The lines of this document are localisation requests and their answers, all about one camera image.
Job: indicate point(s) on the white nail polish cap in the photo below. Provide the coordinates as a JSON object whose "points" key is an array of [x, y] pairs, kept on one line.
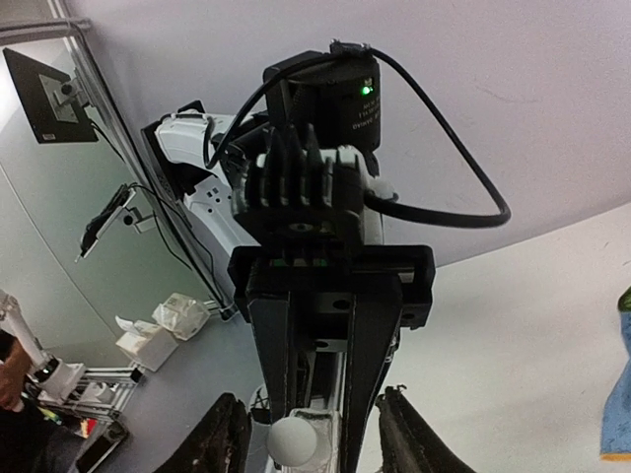
{"points": [[291, 442]]}

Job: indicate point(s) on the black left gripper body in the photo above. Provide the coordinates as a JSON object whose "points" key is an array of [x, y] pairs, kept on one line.
{"points": [[413, 264]]}

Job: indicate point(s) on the aluminium extrusion frame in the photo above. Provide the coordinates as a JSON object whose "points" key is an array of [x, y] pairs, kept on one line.
{"points": [[95, 393]]}

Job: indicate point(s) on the white box with tissue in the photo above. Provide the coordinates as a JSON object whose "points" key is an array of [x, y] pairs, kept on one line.
{"points": [[178, 319]]}

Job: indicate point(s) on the rainbow striped cloth sleeve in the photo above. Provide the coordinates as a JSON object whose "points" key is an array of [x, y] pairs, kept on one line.
{"points": [[615, 427]]}

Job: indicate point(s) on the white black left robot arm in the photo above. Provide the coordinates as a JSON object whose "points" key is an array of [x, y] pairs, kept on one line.
{"points": [[200, 156]]}

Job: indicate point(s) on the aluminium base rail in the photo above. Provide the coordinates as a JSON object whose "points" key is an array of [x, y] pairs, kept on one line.
{"points": [[325, 392]]}

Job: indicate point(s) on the black monitor on wall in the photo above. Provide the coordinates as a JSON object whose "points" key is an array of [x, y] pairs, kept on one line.
{"points": [[54, 103]]}

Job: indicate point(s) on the clear nail polish bottle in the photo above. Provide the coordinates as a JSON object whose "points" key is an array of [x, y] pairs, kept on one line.
{"points": [[326, 425]]}

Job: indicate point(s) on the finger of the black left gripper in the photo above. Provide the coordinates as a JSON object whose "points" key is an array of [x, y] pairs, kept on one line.
{"points": [[373, 323], [284, 351]]}

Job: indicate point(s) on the person's hand in background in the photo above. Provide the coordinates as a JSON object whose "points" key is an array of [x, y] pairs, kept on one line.
{"points": [[13, 372]]}

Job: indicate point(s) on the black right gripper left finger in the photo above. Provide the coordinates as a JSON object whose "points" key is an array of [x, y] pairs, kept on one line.
{"points": [[219, 442]]}

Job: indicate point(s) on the black smartphone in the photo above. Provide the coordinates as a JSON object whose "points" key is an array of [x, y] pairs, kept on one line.
{"points": [[101, 448]]}

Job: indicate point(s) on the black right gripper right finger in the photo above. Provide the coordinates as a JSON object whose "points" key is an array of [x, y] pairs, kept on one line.
{"points": [[408, 442]]}

